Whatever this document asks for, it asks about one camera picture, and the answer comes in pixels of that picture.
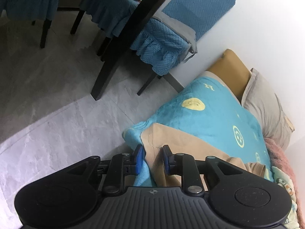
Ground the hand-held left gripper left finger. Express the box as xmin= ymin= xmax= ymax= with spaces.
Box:
xmin=55 ymin=144 xmax=146 ymax=196

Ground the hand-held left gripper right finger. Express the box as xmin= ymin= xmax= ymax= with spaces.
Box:
xmin=162 ymin=145 xmax=253 ymax=195

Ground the beige printed t-shirt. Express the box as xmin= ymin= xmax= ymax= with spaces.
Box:
xmin=140 ymin=123 xmax=267 ymax=187

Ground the turquoise smiley bed sheet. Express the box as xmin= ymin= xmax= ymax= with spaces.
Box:
xmin=122 ymin=74 xmax=273 ymax=187

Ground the grey pillow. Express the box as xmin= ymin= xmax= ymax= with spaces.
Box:
xmin=241 ymin=68 xmax=295 ymax=149

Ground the tan padded headboard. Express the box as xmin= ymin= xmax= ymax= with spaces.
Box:
xmin=207 ymin=49 xmax=252 ymax=102

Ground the pink fluffy blanket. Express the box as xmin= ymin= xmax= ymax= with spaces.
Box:
xmin=264 ymin=137 xmax=299 ymax=199

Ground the green cartoon blanket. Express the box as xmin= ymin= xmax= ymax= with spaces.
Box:
xmin=271 ymin=166 xmax=301 ymax=229

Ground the white table with black legs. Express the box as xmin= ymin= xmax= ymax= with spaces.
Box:
xmin=91 ymin=0 xmax=191 ymax=101

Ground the blue covered chair grey cushion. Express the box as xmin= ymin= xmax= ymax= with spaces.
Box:
xmin=130 ymin=0 xmax=236 ymax=96

